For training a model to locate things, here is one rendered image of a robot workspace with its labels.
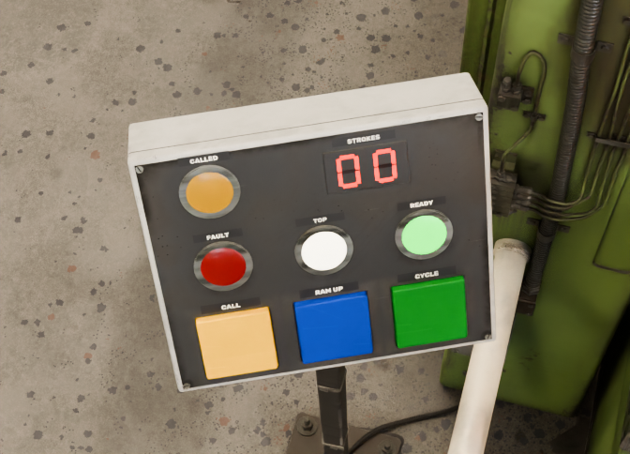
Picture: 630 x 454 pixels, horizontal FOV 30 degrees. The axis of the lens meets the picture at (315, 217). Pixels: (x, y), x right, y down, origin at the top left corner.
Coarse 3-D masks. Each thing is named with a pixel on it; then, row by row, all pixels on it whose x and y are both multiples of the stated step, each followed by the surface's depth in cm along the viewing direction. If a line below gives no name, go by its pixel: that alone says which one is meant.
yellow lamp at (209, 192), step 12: (192, 180) 110; (204, 180) 110; (216, 180) 110; (228, 180) 110; (192, 192) 110; (204, 192) 110; (216, 192) 110; (228, 192) 111; (192, 204) 111; (204, 204) 111; (216, 204) 111; (228, 204) 112
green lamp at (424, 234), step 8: (424, 216) 115; (408, 224) 115; (416, 224) 115; (424, 224) 115; (432, 224) 115; (440, 224) 115; (408, 232) 115; (416, 232) 115; (424, 232) 116; (432, 232) 116; (440, 232) 116; (408, 240) 116; (416, 240) 116; (424, 240) 116; (432, 240) 116; (440, 240) 116; (408, 248) 116; (416, 248) 116; (424, 248) 117; (432, 248) 117
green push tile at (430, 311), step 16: (400, 288) 119; (416, 288) 119; (432, 288) 119; (448, 288) 119; (464, 288) 119; (400, 304) 119; (416, 304) 120; (432, 304) 120; (448, 304) 120; (464, 304) 120; (400, 320) 120; (416, 320) 121; (432, 320) 121; (448, 320) 121; (464, 320) 121; (400, 336) 121; (416, 336) 122; (432, 336) 122; (448, 336) 122; (464, 336) 122
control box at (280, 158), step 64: (128, 128) 115; (192, 128) 112; (256, 128) 111; (320, 128) 110; (384, 128) 110; (448, 128) 110; (256, 192) 111; (320, 192) 112; (384, 192) 113; (448, 192) 114; (192, 256) 114; (256, 256) 115; (384, 256) 117; (448, 256) 118; (192, 320) 118; (384, 320) 121; (192, 384) 122
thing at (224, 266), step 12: (216, 252) 114; (228, 252) 114; (204, 264) 115; (216, 264) 115; (228, 264) 115; (240, 264) 115; (204, 276) 115; (216, 276) 115; (228, 276) 116; (240, 276) 116
